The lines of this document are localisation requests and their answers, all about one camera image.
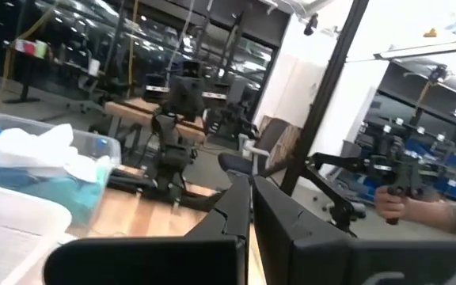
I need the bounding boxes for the white ceiling light bar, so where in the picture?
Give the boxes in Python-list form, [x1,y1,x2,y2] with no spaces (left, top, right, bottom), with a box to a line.
[374,37,456,60]

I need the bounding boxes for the person's forearm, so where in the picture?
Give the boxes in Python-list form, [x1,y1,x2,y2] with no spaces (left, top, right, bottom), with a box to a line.
[404,197,456,238]

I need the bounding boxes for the black stand coloured cards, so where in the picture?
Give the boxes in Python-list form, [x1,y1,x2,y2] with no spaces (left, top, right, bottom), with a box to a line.
[2,37,51,105]

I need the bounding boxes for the deep clear plastic container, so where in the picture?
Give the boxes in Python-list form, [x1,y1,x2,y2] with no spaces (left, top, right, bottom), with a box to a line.
[0,112,122,229]

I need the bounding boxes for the black aluminium rig frame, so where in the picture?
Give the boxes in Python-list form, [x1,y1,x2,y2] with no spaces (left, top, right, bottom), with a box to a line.
[279,0,371,197]

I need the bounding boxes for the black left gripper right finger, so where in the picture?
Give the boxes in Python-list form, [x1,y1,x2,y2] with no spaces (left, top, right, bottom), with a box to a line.
[253,176,456,285]

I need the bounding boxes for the black ceiling camera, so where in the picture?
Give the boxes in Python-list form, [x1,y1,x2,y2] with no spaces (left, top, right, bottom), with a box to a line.
[303,13,319,36]

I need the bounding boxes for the white sheer cloth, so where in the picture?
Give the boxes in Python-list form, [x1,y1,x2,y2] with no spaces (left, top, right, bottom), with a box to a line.
[0,123,112,184]

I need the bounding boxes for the white plastic bin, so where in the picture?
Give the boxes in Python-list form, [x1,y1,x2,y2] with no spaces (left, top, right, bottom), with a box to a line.
[0,180,77,285]

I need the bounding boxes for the person's hand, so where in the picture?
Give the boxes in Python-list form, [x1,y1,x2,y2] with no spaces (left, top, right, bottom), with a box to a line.
[374,185,411,222]

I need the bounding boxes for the wooden background table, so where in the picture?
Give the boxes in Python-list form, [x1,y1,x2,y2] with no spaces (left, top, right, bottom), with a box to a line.
[103,97,207,146]

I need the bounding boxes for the cyan shirt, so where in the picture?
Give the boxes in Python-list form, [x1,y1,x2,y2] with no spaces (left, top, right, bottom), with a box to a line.
[0,164,108,225]

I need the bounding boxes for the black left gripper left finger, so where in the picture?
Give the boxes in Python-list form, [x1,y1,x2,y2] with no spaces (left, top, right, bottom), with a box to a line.
[44,176,252,285]

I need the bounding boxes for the office chair blue seat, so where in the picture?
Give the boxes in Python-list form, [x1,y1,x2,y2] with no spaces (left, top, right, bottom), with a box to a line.
[218,116,304,183]

